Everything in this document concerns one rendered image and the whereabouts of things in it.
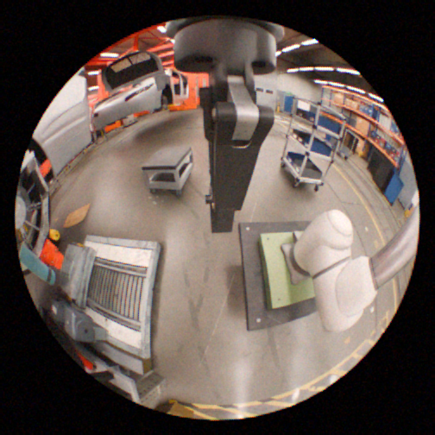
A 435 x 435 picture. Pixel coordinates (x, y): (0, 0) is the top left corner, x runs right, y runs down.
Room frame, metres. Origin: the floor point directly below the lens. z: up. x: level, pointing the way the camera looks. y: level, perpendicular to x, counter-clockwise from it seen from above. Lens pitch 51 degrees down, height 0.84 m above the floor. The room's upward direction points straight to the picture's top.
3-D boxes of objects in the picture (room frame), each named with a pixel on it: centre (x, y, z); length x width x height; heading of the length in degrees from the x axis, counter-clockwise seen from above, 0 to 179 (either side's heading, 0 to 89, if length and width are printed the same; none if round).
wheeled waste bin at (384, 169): (2.01, -5.41, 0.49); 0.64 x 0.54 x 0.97; 81
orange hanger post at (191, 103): (3.71, 0.85, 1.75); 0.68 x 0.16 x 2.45; 90
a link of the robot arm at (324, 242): (0.16, -0.36, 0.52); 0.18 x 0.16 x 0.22; 3
